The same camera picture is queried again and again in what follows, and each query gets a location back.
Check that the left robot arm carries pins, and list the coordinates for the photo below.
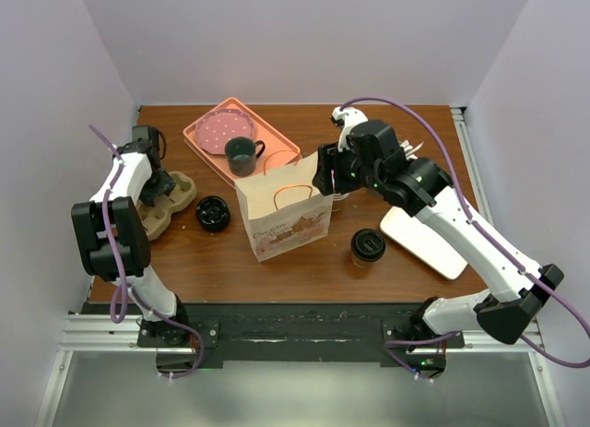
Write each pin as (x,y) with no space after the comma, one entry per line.
(113,243)

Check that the cardboard cup carrier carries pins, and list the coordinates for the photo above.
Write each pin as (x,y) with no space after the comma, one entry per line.
(157,218)

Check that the grey straw holder cup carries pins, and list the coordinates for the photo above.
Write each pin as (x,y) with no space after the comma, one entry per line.
(405,155)

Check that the black plastic cup lid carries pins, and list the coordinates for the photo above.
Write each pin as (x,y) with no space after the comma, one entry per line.
(368,244)

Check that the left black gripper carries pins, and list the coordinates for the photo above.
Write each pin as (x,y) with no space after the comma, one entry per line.
(165,185)

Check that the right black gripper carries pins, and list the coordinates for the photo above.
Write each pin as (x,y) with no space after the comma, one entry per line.
(331,158)

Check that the pink dotted plate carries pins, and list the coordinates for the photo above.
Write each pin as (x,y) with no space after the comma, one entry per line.
(215,129)

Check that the cream bear paper bag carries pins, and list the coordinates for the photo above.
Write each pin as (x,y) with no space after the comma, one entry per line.
(281,209)

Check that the brown paper coffee cup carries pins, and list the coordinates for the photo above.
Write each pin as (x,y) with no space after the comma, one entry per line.
(362,262)

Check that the white rectangular tray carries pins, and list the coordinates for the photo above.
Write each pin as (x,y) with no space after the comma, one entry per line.
(424,243)

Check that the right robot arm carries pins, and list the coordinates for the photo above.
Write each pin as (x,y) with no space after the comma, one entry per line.
(368,155)

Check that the stack of paper cups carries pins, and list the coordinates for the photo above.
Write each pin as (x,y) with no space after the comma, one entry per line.
(337,201)

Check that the dark green mug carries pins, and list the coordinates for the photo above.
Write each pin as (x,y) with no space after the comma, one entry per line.
(242,154)

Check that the stack of black lids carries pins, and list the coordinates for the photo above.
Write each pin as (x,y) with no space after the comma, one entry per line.
(213,213)

